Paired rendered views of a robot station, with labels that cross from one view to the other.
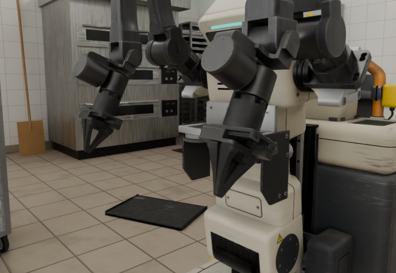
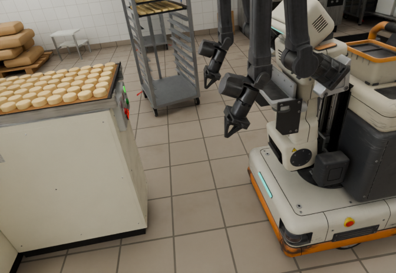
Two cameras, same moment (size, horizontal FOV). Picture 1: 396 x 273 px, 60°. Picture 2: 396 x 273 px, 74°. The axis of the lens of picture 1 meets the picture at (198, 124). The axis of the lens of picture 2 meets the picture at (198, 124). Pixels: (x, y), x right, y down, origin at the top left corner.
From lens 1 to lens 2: 0.60 m
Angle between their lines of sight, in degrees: 43
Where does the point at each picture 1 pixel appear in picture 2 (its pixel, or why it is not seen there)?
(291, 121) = not seen: hidden behind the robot
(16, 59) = not seen: outside the picture
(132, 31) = (227, 26)
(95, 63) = (207, 48)
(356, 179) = (363, 128)
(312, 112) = (357, 73)
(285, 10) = (262, 62)
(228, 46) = (224, 85)
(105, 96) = (213, 63)
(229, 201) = not seen: hidden behind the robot
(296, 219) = (310, 142)
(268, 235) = (285, 147)
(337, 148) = (358, 105)
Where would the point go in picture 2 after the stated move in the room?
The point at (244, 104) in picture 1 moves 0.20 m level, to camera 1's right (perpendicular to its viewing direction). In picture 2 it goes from (237, 104) to (299, 118)
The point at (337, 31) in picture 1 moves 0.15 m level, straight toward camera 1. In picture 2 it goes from (307, 63) to (272, 79)
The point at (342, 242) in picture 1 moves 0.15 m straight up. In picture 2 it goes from (336, 161) to (343, 132)
